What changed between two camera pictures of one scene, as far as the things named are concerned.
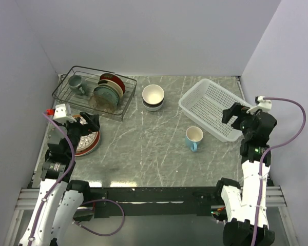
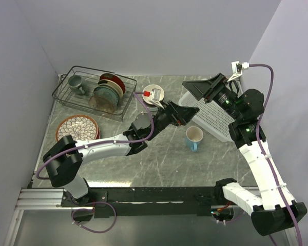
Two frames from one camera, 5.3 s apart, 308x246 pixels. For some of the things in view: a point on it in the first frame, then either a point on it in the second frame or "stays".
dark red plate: [109, 76] stays
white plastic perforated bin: [204, 104] stays
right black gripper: [228, 113] -> [199, 88]
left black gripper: [87, 127] -> [185, 114]
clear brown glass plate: [101, 103] stays
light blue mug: [194, 135] stays
